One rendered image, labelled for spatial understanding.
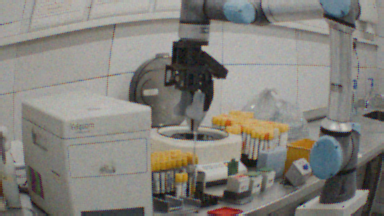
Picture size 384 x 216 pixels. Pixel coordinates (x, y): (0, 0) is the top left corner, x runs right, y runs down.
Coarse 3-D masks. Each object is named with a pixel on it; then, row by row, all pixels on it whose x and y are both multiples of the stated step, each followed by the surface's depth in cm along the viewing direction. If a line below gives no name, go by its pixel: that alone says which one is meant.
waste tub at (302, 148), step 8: (288, 144) 222; (296, 144) 226; (304, 144) 230; (312, 144) 228; (288, 152) 221; (296, 152) 218; (304, 152) 215; (288, 160) 221; (296, 160) 218; (288, 168) 221
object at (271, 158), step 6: (270, 150) 214; (276, 150) 213; (282, 150) 214; (258, 156) 212; (264, 156) 211; (270, 156) 211; (276, 156) 213; (282, 156) 215; (258, 162) 213; (264, 162) 211; (270, 162) 211; (276, 162) 214; (282, 162) 216; (258, 168) 213; (276, 168) 214; (282, 168) 217; (276, 174) 215; (282, 174) 217; (276, 180) 214
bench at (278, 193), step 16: (304, 112) 314; (320, 112) 327; (368, 112) 355; (368, 128) 302; (368, 144) 263; (368, 160) 259; (0, 176) 176; (368, 176) 408; (208, 192) 205; (272, 192) 201; (288, 192) 199; (304, 192) 204; (16, 208) 149; (32, 208) 154; (208, 208) 187; (240, 208) 186; (256, 208) 185; (272, 208) 191; (288, 208) 204; (368, 208) 287
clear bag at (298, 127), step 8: (288, 104) 282; (296, 104) 285; (280, 112) 280; (288, 112) 279; (296, 112) 280; (288, 120) 277; (296, 120) 279; (304, 120) 283; (288, 128) 277; (296, 128) 278; (304, 128) 282; (288, 136) 277; (296, 136) 279; (304, 136) 282
